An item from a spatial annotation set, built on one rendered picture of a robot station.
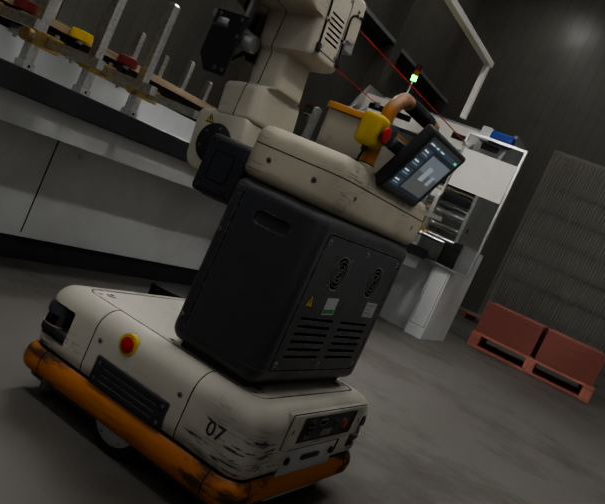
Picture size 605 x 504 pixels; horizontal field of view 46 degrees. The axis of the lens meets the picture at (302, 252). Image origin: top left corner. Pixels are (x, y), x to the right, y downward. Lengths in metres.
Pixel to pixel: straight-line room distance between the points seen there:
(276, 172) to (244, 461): 0.60
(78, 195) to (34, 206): 0.21
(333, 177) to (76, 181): 1.75
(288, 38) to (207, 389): 0.88
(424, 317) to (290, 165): 4.66
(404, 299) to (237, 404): 4.87
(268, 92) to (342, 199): 0.46
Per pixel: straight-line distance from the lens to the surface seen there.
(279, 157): 1.54
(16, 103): 2.53
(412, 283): 6.29
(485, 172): 6.12
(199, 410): 1.54
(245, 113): 1.81
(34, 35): 2.47
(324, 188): 1.48
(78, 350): 1.75
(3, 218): 2.92
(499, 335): 7.57
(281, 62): 1.86
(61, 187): 3.03
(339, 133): 1.68
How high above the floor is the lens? 0.70
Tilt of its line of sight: 4 degrees down
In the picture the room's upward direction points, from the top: 24 degrees clockwise
